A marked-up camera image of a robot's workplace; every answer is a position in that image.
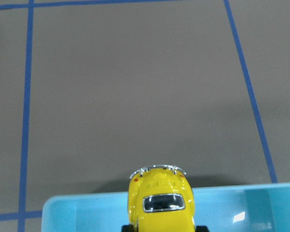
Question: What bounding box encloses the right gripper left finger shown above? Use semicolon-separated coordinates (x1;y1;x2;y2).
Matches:
121;224;135;232

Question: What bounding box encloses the yellow beetle toy car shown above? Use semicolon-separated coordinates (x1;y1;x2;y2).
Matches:
128;165;196;232

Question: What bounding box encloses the light blue plastic bin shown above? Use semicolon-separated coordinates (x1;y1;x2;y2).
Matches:
42;183;290;232

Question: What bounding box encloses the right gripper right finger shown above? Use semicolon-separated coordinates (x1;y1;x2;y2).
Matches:
195;225;208;232

